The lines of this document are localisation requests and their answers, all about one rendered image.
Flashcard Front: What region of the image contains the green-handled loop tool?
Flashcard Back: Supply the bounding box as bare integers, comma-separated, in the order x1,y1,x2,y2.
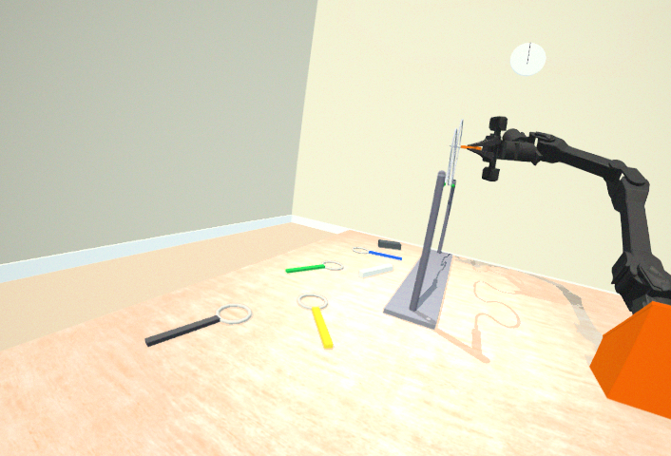
285,260,343,274

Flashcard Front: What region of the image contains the white rectangular bar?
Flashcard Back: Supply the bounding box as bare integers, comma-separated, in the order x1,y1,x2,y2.
358,264,393,278

